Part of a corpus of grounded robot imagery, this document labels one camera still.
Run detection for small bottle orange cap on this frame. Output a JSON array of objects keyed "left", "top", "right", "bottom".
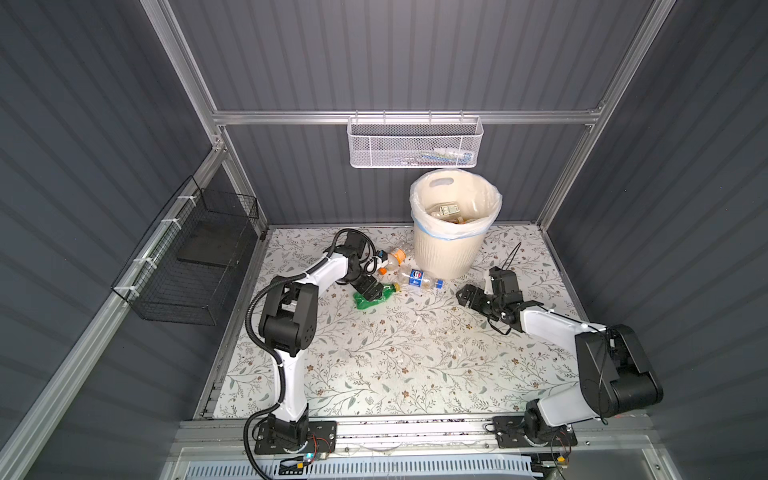
[{"left": 376, "top": 248, "right": 407, "bottom": 276}]

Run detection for Pepsi bottle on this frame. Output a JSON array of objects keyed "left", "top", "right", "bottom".
[{"left": 396, "top": 266, "right": 446, "bottom": 292}]

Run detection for bottle green label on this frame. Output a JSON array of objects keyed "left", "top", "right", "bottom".
[{"left": 428, "top": 203, "right": 462, "bottom": 222}]

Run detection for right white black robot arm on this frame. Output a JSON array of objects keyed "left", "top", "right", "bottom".
[{"left": 456, "top": 267, "right": 664, "bottom": 446}]

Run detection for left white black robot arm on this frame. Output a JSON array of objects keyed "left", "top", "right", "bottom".
[{"left": 245, "top": 228, "right": 384, "bottom": 450}]

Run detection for white ribbed trash bin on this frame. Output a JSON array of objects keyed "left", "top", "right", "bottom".
[{"left": 409, "top": 169, "right": 503, "bottom": 280}]

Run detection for items in white basket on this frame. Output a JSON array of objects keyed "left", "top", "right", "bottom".
[{"left": 394, "top": 147, "right": 476, "bottom": 167}]

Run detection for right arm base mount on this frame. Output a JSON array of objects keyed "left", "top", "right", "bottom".
[{"left": 490, "top": 415, "right": 578, "bottom": 450}]

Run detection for white wire wall basket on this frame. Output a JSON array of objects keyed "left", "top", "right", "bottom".
[{"left": 346, "top": 114, "right": 484, "bottom": 169}]

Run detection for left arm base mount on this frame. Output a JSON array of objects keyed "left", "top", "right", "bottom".
[{"left": 253, "top": 417, "right": 338, "bottom": 455}]

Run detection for black corrugated cable conduit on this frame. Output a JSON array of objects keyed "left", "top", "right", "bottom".
[{"left": 242, "top": 227, "right": 379, "bottom": 480}]

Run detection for aluminium front rail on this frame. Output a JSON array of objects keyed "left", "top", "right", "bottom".
[{"left": 170, "top": 411, "right": 661, "bottom": 458}]

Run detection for black wire wall basket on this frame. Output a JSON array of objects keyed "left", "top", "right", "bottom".
[{"left": 112, "top": 177, "right": 261, "bottom": 327}]

